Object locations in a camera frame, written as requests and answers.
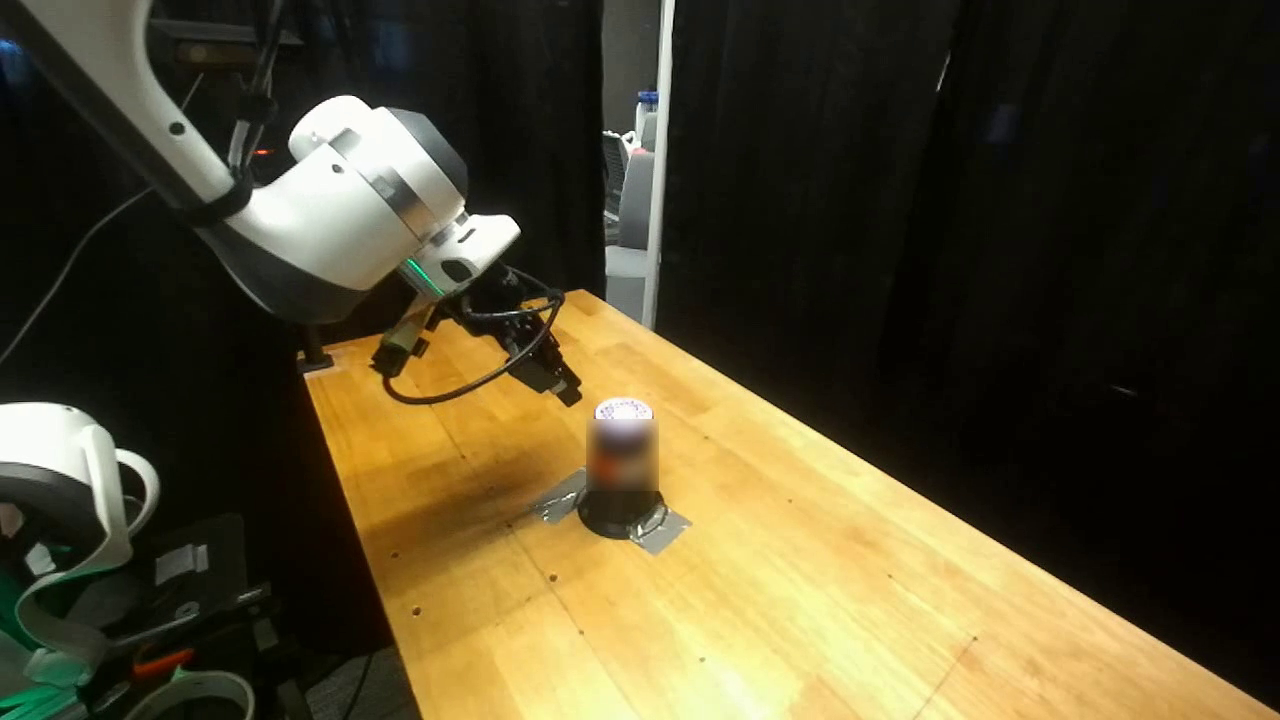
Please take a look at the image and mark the dark wall shelf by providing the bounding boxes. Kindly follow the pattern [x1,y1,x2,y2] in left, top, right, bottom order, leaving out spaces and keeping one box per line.
[149,11,298,73]

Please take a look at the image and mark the black curtain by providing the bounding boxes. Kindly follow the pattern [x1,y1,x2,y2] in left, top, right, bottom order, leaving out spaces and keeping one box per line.
[664,0,1280,683]

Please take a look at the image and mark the black equipment cart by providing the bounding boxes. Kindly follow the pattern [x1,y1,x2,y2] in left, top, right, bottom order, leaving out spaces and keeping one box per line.
[75,510,313,720]

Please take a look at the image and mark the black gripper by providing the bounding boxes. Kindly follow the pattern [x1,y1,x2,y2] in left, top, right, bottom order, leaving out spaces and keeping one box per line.
[450,270,587,408]

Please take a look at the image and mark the white equipment stack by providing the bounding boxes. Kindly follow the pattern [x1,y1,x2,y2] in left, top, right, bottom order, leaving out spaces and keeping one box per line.
[600,84,664,321]

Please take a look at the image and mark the black camera cable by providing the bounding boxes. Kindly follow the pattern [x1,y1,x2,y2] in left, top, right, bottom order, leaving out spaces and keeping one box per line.
[380,264,574,408]

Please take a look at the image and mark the thin white cable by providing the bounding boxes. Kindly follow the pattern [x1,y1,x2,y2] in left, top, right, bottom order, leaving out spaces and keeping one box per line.
[0,190,149,367]

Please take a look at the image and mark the orange handled clamp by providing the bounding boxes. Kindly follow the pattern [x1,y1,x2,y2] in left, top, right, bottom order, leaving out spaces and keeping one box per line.
[124,644,201,690]

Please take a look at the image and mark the white headset with strap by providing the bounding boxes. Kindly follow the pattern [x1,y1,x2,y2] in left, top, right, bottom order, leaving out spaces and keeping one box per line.
[0,398,166,674]

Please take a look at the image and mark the black jar with orange label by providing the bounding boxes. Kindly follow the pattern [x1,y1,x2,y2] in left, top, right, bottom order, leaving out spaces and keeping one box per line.
[580,392,670,546]

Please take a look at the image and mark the tan wrist camera box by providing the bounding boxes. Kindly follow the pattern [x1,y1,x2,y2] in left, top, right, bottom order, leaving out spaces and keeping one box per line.
[375,307,440,376]

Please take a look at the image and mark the white upright post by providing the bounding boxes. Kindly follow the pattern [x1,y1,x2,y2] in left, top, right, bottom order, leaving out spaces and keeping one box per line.
[650,0,680,334]

